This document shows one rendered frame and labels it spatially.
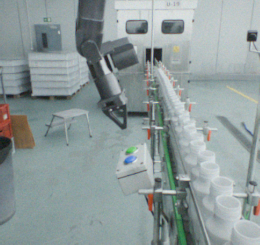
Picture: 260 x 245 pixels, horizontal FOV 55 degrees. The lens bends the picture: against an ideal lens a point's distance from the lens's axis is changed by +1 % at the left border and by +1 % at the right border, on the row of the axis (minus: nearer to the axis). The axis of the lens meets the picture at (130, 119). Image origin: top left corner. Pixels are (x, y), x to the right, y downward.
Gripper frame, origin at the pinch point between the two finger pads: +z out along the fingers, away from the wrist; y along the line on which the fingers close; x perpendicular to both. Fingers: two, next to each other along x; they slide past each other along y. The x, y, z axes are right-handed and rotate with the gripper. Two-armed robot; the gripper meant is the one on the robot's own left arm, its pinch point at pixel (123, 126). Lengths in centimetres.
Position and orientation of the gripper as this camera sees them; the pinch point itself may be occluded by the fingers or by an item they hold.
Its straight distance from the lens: 68.6
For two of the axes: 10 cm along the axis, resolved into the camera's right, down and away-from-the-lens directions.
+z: 3.5, 9.0, 2.6
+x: -9.4, 3.2, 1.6
